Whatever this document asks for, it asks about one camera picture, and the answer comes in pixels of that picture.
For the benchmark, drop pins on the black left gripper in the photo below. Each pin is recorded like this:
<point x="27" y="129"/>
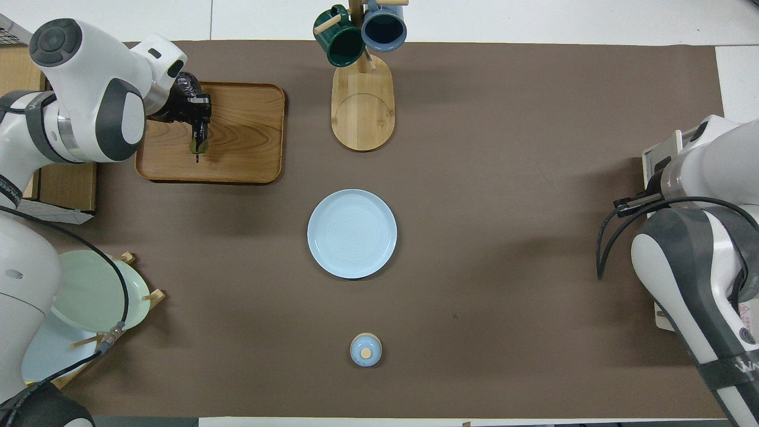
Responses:
<point x="187" y="104"/>

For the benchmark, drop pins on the small blue bell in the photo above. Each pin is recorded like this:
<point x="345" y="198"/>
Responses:
<point x="366" y="350"/>

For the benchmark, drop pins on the wooden mug tree stand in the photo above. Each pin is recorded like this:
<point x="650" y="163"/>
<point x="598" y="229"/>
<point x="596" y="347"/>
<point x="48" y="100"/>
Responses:
<point x="363" y="112"/>

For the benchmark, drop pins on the light blue racked plate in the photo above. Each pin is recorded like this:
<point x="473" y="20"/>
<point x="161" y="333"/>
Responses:
<point x="53" y="350"/>

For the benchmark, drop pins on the pale green plate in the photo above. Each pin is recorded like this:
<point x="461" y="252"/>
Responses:
<point x="89" y="290"/>

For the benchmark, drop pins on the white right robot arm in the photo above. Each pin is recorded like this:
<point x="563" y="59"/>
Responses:
<point x="699" y="267"/>

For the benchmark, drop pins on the dark purple eggplant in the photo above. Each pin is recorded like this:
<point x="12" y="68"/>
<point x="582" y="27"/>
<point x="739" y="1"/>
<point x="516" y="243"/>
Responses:
<point x="200" y="146"/>

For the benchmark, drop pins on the white toaster oven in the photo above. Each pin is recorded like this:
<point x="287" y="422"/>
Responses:
<point x="658" y="154"/>

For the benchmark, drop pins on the wooden tray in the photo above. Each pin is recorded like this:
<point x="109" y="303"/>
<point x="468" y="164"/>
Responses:
<point x="243" y="142"/>

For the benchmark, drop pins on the light blue serving plate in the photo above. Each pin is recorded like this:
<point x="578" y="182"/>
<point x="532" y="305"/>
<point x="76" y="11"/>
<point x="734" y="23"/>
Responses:
<point x="352" y="234"/>

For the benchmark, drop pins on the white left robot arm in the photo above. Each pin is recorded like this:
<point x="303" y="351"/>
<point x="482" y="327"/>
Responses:
<point x="89" y="89"/>

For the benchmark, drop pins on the blue mug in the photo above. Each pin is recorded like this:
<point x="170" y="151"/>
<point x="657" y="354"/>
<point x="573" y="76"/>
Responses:
<point x="384" y="28"/>

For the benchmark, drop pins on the dark green mug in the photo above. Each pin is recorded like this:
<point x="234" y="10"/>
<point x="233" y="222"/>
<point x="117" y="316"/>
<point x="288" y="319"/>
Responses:
<point x="341" y="41"/>

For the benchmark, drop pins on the wooden plate rack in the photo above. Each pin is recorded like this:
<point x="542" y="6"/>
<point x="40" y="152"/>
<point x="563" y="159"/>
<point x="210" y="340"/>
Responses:
<point x="139" y="299"/>

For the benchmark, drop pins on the brown table mat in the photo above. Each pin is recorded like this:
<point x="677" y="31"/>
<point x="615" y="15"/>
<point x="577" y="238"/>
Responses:
<point x="504" y="237"/>

